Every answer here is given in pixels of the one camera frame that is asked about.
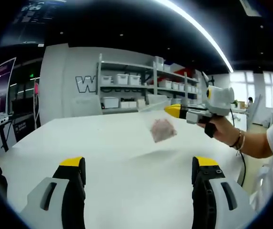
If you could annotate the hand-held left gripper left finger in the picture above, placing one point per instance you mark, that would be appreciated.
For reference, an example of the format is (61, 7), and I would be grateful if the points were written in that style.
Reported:
(55, 205)

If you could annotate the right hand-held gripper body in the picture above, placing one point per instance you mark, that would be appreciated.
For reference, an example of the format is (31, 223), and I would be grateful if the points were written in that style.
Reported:
(220, 100)

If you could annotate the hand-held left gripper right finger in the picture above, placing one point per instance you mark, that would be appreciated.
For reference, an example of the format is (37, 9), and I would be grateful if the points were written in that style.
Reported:
(207, 205)

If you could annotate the clear resealable bag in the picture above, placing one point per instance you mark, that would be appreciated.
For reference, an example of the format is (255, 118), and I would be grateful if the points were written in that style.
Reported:
(162, 131)

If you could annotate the person's right hand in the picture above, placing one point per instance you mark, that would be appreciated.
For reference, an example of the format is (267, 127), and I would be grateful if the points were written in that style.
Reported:
(224, 132)

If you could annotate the white device on black stand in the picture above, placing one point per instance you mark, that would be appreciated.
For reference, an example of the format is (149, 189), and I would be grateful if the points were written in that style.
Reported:
(205, 76)

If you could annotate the bright window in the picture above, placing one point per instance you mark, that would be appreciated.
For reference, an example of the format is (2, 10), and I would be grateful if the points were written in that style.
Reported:
(255, 90)

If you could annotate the grey metal shelving unit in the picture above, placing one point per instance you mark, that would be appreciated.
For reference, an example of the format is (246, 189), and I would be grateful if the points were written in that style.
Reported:
(150, 88)

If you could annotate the long ceiling light strip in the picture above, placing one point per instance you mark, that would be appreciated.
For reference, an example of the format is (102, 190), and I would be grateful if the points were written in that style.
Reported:
(203, 31)

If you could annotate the group of white storage boxes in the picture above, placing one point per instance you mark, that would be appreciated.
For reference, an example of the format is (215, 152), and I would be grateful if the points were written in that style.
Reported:
(124, 80)

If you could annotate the black cabinet with label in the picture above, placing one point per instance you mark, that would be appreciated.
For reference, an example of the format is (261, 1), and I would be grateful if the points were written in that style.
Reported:
(25, 128)

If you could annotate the hanging white sign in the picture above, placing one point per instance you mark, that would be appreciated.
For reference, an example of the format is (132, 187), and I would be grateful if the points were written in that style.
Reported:
(250, 7)

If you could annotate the pink cloth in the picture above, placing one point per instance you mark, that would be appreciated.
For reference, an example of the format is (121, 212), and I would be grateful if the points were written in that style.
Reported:
(36, 88)

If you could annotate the hanging dark ceiling screen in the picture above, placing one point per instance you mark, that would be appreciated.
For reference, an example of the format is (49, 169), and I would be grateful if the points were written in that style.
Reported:
(29, 21)

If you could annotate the white letter wall sign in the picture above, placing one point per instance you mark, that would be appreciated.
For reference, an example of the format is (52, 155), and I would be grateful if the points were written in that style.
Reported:
(85, 84)

